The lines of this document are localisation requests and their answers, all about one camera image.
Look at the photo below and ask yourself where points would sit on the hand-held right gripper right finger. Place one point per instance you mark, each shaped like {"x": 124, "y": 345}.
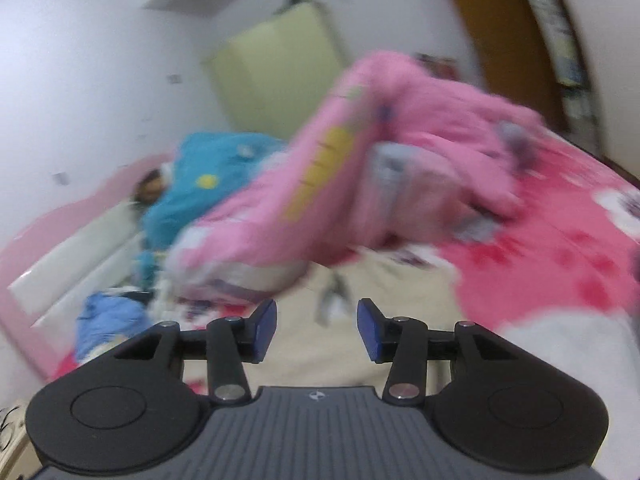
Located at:
{"x": 367, "y": 332}

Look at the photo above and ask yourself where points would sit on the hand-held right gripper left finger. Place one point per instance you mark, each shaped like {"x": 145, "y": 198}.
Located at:
{"x": 265, "y": 331}

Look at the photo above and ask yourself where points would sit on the beige zip jacket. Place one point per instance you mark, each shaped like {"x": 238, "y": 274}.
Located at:
{"x": 310, "y": 355}

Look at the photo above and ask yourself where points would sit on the pink printed quilt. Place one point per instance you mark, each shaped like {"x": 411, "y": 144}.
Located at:
{"x": 350, "y": 195}

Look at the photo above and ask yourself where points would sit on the blue quilt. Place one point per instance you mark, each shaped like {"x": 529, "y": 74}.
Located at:
{"x": 200, "y": 195}

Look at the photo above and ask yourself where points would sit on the light blue cloth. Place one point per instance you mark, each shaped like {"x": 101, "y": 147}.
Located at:
{"x": 107, "y": 320}

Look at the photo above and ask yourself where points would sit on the white fleece garment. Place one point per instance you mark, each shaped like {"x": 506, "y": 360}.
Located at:
{"x": 565, "y": 345}

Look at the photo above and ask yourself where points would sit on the white padded headboard panel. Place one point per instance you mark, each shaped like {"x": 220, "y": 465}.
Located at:
{"x": 75, "y": 265}

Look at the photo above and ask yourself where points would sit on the pink printed bedsheet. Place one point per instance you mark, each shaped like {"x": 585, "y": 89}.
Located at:
{"x": 550, "y": 240}

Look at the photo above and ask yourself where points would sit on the pink bed headboard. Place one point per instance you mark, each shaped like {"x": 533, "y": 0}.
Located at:
{"x": 30, "y": 240}

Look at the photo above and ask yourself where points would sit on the pale green wardrobe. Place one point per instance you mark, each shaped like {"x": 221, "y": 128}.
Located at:
{"x": 275, "y": 65}

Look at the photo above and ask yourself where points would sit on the patterned cloth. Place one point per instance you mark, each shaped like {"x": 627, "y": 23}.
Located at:
{"x": 12, "y": 425}

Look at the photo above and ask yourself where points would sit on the wooden door frame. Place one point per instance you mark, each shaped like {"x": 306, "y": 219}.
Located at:
{"x": 490, "y": 35}

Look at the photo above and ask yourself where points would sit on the wall poster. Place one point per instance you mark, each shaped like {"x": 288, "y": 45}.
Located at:
{"x": 565, "y": 35}

